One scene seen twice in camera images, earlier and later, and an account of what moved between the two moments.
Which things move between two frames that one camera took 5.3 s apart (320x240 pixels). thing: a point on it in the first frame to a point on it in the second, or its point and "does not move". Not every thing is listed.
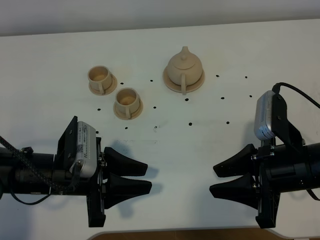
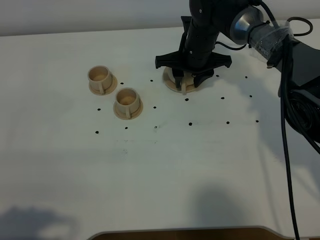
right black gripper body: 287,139 to 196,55
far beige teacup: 99,78 does not move
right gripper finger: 244,190 to 199,77
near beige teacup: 127,101 does not move
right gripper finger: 241,163 to 178,74
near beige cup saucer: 134,115 does not move
